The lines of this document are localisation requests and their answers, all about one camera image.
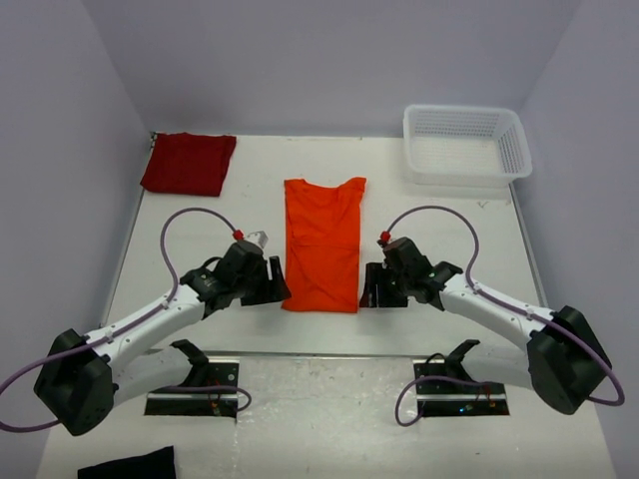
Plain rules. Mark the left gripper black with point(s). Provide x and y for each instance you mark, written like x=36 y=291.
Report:
x=268 y=292

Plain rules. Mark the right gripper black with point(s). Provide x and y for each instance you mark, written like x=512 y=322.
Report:
x=374 y=277

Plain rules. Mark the orange t shirt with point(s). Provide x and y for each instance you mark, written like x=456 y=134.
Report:
x=323 y=245

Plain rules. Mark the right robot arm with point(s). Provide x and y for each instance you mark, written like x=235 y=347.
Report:
x=555 y=353

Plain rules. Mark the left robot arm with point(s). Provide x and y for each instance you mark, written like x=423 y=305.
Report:
x=86 y=376

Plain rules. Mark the folded dark red shirt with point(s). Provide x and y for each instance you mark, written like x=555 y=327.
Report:
x=189 y=165

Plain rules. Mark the white plastic basket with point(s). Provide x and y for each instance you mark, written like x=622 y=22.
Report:
x=463 y=146

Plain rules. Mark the black cloth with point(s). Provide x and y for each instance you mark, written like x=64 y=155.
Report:
x=155 y=465

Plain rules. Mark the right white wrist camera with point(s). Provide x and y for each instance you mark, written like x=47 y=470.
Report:
x=394 y=244

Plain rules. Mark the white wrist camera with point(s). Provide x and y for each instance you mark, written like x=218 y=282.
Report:
x=394 y=244
x=259 y=238

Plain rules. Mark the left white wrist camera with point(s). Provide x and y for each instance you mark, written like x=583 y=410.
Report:
x=259 y=238

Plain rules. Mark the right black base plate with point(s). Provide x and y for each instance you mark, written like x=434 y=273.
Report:
x=434 y=381

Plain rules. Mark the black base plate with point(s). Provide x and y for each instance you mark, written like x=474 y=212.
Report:
x=434 y=381
x=213 y=377

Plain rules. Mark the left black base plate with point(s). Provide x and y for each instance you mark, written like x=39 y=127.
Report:
x=213 y=377

